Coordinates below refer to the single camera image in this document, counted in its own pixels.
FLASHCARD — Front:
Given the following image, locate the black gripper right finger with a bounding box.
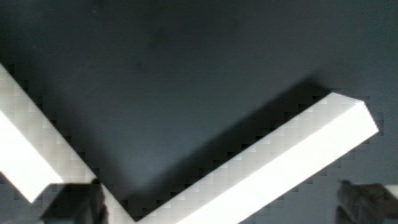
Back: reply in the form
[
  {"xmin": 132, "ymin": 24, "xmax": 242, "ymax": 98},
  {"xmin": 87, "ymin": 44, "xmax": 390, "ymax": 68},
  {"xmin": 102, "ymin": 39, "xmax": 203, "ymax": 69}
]
[{"xmin": 334, "ymin": 180, "xmax": 398, "ymax": 224}]

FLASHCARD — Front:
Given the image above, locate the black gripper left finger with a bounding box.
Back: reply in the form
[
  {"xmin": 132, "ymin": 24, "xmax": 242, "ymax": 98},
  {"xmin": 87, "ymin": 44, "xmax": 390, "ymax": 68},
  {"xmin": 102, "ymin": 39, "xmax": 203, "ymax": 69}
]
[{"xmin": 41, "ymin": 180, "xmax": 109, "ymax": 224}]

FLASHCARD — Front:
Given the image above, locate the white left border block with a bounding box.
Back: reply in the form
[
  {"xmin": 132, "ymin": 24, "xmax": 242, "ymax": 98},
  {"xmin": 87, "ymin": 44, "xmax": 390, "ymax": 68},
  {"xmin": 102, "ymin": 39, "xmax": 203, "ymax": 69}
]
[{"xmin": 0, "ymin": 64, "xmax": 95, "ymax": 202}]

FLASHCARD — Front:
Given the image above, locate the white front border rail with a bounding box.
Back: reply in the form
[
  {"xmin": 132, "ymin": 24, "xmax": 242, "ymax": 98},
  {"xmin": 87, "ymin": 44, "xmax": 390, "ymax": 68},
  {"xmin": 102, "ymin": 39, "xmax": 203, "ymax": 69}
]
[{"xmin": 105, "ymin": 93, "xmax": 379, "ymax": 224}]

